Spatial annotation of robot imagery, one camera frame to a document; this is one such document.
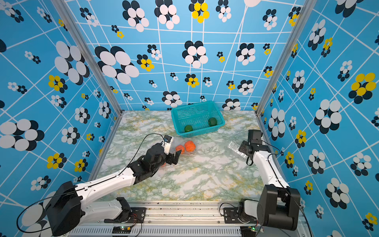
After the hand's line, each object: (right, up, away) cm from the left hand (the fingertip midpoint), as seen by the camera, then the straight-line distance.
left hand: (176, 146), depth 81 cm
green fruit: (+23, +14, +25) cm, 37 cm away
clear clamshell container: (+2, +1, +18) cm, 18 cm away
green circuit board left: (-26, -40, -9) cm, 48 cm away
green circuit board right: (+36, -39, -11) cm, 54 cm away
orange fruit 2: (+1, -3, +13) cm, 13 cm away
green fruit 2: (+6, +9, +22) cm, 24 cm away
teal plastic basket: (+12, +20, +38) cm, 45 cm away
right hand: (+44, -2, +5) cm, 44 cm away
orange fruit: (+7, -2, +13) cm, 15 cm away
